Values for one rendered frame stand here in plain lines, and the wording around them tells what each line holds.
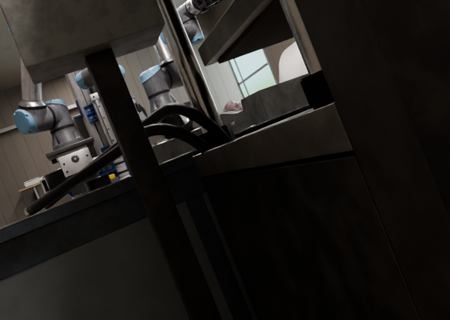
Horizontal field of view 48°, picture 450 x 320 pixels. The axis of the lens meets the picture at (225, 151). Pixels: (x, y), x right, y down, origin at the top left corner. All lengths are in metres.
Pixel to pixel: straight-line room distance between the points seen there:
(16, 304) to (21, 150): 8.24
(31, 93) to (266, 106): 1.09
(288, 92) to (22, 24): 1.03
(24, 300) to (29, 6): 0.78
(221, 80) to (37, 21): 7.64
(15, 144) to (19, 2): 8.63
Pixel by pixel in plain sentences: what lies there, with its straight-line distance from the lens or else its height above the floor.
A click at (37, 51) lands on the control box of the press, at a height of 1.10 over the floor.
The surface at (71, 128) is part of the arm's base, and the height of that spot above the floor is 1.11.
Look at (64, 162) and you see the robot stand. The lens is 2.30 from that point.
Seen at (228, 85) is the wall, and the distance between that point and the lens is 8.69.
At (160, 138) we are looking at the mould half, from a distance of 1.72.
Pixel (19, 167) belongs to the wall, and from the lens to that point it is 9.66.
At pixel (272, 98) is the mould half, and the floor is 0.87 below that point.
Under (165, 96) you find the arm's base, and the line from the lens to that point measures 2.51.
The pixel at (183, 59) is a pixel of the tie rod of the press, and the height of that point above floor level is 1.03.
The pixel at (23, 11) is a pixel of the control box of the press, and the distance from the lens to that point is 1.11.
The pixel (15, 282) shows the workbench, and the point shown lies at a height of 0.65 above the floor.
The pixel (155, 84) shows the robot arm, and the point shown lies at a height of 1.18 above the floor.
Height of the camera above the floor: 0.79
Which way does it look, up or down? 1 degrees down
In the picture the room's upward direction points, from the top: 22 degrees counter-clockwise
